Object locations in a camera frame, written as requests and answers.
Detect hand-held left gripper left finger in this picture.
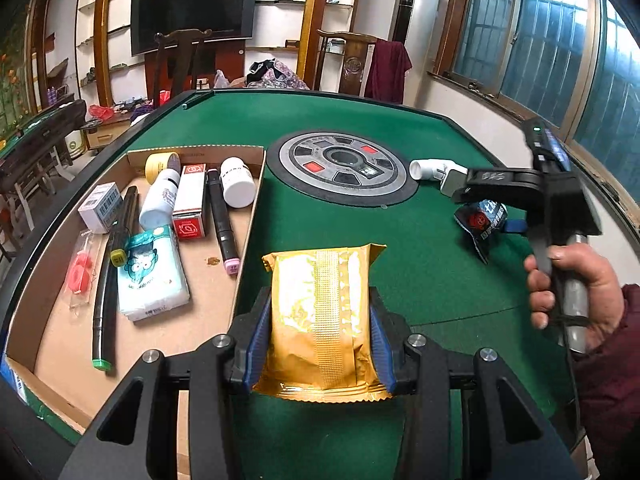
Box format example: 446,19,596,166
60,287,273,480

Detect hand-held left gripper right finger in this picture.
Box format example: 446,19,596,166
369,285,581,480

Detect dark snack packet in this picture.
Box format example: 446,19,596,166
453,199,510,265

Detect gold foil snack packet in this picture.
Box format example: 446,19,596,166
252,242,393,403

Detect cardboard box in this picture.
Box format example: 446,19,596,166
2,145,266,436

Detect black tube with green end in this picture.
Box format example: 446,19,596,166
91,232,123,373

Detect black pen with yellow end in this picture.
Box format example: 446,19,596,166
110,186,140,267

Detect clear packet of red hooks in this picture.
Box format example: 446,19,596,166
65,230,103,318

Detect small white barcode box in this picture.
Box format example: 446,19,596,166
78,182,123,235

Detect person's right forearm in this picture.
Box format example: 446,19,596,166
570,284,640,480

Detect person's right hand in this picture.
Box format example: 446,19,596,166
523,242,626,353

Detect white power adapter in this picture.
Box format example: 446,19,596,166
440,167,471,198

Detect white plastic pipe fitting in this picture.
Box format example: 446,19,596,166
409,158,453,182

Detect wooden framed window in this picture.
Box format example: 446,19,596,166
432,0,603,133
570,0,640,201

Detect tissue pack with cartoon print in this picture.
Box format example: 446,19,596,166
116,225,192,322

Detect black marker with pink end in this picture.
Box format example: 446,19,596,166
206,168,241,276

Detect maroon garment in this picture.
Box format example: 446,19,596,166
363,39,413,106

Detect white pill bottle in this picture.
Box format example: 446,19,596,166
220,157,257,209

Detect red and white box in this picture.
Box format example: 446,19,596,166
171,163,207,241

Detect slim white bottle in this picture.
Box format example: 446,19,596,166
139,168,181,232

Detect round dice control panel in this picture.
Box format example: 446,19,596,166
266,130,420,208

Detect standing air conditioner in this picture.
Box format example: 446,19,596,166
387,0,444,106

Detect brown carved wooden chair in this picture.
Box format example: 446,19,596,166
317,29,378,97

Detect pile of patterned clothes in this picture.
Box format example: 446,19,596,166
245,58,311,92

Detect low wooden table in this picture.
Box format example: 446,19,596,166
82,110,133,151

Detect white bucket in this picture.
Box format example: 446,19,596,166
64,130,86,161

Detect wooden television cabinet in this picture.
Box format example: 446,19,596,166
145,37,247,106

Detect dark wooden furniture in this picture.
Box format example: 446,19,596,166
0,99,88,201

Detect dark wooden chair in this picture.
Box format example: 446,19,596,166
151,29,213,108

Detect black television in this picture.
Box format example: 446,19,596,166
130,0,260,57

